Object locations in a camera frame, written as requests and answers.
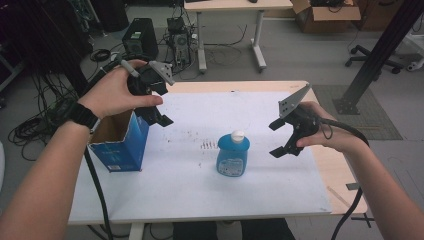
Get white table mat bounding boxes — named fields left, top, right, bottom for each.
left=67, top=91, right=333, bottom=225

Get tangle of black floor cables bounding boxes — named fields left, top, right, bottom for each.
left=7, top=71, right=88, bottom=163

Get coiled black cable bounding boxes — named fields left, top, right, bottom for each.
left=89, top=48, right=112, bottom=63

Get grey floor mat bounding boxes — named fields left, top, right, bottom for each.
left=312, top=84, right=404, bottom=142

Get black wristwatch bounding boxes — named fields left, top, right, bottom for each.
left=64, top=101, right=101, bottom=132

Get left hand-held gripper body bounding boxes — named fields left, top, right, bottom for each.
left=126, top=60, right=176, bottom=98

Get grey open computer tower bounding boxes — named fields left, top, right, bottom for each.
left=166, top=16, right=193, bottom=68

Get black office chair base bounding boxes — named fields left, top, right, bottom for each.
left=344, top=44, right=405, bottom=75

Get black computer tower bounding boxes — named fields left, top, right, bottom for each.
left=121, top=17, right=160, bottom=62

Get light wooden desk white legs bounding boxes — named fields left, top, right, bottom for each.
left=183, top=0, right=295, bottom=75

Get black metal stand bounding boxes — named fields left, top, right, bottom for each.
left=332, top=0, right=424, bottom=116

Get black curtain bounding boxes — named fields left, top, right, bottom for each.
left=0, top=0, right=96, bottom=99

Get blue bottle with white cap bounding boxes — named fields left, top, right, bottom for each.
left=215, top=130, right=251, bottom=178

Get open brown cardboard box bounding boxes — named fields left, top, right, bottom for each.
left=290, top=0, right=362, bottom=35

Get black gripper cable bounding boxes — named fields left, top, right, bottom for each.
left=79, top=53, right=142, bottom=240
left=314, top=117, right=371, bottom=240

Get person's right hand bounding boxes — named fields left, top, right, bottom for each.
left=295, top=100, right=368, bottom=156

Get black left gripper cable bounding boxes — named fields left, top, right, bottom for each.
left=79, top=53, right=142, bottom=240

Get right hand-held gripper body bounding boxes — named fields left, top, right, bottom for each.
left=277, top=83, right=322, bottom=148

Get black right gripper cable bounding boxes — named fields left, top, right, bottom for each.
left=314, top=117, right=371, bottom=240

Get person's left hand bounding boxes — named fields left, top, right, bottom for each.
left=77, top=59, right=165, bottom=121

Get blue cardboard box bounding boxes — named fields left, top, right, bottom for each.
left=86, top=109, right=151, bottom=174

